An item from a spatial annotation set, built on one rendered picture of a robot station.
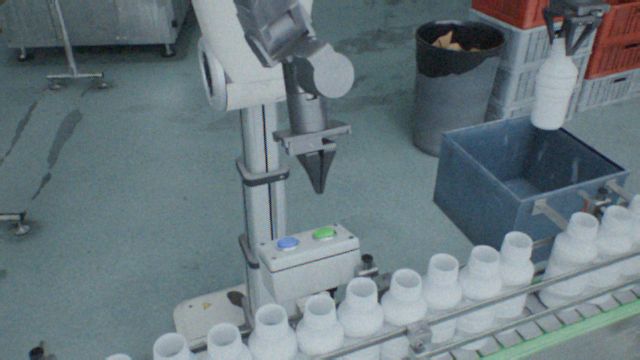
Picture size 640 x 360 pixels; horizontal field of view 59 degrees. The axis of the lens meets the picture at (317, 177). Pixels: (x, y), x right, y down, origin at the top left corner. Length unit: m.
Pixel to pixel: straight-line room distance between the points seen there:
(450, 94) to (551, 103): 1.81
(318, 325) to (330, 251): 0.17
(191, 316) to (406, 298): 1.27
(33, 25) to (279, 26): 3.87
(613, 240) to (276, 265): 0.50
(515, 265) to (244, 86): 0.62
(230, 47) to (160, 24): 3.23
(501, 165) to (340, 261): 0.90
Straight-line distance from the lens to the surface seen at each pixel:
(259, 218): 1.38
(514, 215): 1.31
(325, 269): 0.85
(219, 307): 1.94
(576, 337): 0.99
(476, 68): 2.89
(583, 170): 1.58
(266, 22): 0.75
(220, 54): 1.12
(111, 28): 4.41
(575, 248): 0.91
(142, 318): 2.33
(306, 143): 0.79
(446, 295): 0.78
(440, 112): 3.00
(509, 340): 0.92
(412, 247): 2.55
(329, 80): 0.72
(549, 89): 1.14
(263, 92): 1.17
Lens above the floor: 1.68
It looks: 35 degrees down
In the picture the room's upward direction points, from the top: straight up
